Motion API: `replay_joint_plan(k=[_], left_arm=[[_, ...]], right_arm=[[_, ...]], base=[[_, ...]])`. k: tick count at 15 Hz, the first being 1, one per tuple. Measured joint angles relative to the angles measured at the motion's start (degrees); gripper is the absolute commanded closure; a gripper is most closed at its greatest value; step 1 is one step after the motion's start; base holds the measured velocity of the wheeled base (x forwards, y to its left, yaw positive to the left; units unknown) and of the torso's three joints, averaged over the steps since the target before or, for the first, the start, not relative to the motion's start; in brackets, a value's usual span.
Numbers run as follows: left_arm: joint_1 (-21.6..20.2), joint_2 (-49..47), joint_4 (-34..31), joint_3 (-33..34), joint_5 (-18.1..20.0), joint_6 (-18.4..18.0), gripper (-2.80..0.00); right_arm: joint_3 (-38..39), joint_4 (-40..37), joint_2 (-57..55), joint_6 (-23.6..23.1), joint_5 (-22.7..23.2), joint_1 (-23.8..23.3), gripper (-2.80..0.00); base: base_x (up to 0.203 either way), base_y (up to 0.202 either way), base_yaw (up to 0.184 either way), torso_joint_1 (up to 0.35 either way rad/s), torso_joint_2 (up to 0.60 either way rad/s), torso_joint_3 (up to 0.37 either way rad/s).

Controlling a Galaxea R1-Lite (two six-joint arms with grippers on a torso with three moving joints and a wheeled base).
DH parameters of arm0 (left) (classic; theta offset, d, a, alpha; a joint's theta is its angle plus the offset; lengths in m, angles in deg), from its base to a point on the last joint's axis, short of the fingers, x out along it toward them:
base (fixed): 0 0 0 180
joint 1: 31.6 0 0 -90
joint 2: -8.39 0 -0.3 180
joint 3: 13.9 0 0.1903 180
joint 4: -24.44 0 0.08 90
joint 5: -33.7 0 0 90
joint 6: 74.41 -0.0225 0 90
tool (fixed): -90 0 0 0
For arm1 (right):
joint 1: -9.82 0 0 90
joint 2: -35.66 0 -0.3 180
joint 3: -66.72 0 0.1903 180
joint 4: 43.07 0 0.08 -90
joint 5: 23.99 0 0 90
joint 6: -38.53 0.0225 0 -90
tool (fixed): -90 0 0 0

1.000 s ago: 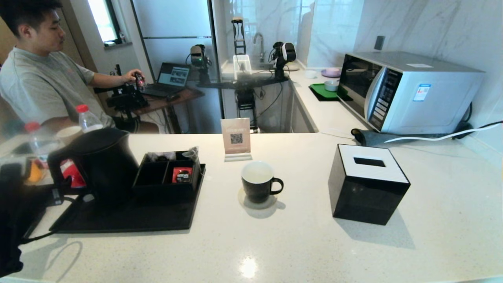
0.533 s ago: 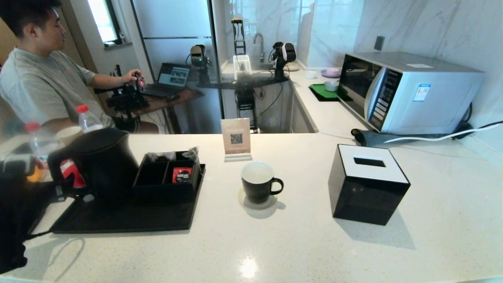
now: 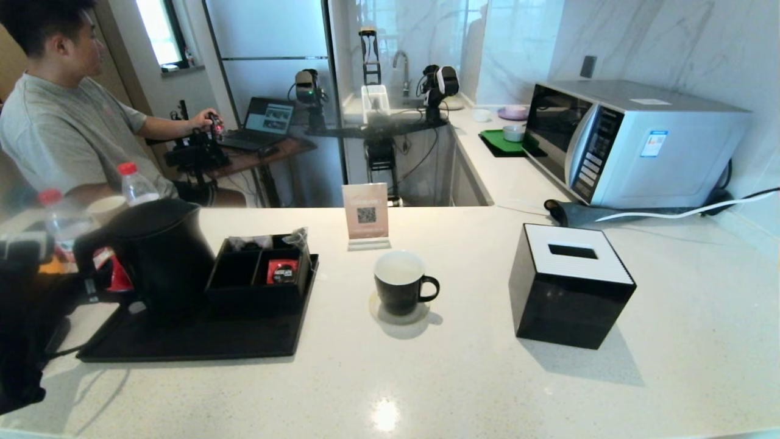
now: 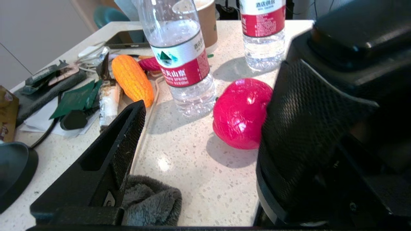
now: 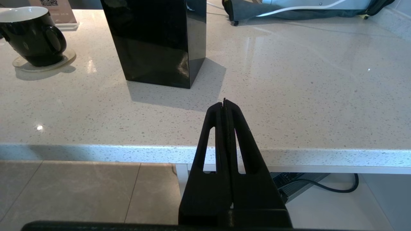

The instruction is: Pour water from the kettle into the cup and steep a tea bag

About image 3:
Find black compartment organizer box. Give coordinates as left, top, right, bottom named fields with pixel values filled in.
left=205, top=234, right=313, bottom=315

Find black mug white inside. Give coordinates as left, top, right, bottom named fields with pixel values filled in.
left=374, top=250, right=441, bottom=316

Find black laptop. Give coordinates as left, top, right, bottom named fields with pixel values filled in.
left=221, top=96, right=297, bottom=152

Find black tissue box white lid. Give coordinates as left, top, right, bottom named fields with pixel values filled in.
left=509, top=223, right=637, bottom=350

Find chrome sink faucet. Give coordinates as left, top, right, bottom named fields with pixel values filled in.
left=393, top=50, right=412, bottom=101

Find brown wooden desk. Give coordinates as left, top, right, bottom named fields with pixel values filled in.
left=201, top=134, right=317, bottom=208

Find white plastic rack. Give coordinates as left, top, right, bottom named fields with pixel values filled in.
left=361, top=85, right=391, bottom=126

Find QR code acrylic sign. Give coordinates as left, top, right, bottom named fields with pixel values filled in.
left=342, top=182, right=392, bottom=251

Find silver microwave oven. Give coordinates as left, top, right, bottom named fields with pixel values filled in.
left=525, top=79, right=754, bottom=210

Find silver refrigerator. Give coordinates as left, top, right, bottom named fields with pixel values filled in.
left=203, top=0, right=345, bottom=208

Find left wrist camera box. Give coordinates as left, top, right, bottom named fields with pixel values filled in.
left=0, top=234, right=57, bottom=272

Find black ladder-shaped frame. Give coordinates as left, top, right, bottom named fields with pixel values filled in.
left=358, top=26, right=383, bottom=86

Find clear water bottle red cap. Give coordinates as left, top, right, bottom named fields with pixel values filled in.
left=118, top=162, right=162, bottom=207
left=38, top=188, right=92, bottom=244

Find white power cable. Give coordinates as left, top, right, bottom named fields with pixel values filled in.
left=594, top=189, right=780, bottom=223

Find black power cable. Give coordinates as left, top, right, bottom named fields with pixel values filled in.
left=707, top=160, right=780, bottom=208

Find green tray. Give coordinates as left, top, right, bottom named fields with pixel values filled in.
left=478, top=129, right=546, bottom=159

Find person in grey t-shirt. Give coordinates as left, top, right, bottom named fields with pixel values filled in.
left=0, top=0, right=247, bottom=208

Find window with black frame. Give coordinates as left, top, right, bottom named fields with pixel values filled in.
left=135, top=0, right=191, bottom=74

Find red coffee sachet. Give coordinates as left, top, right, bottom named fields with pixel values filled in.
left=267, top=259, right=300, bottom=285

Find white sachet packets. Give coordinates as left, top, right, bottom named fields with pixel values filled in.
left=230, top=235, right=275, bottom=251

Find black serving tray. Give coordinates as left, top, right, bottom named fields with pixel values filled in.
left=76, top=254, right=320, bottom=363

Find black electric kettle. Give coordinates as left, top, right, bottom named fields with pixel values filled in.
left=73, top=198, right=217, bottom=322

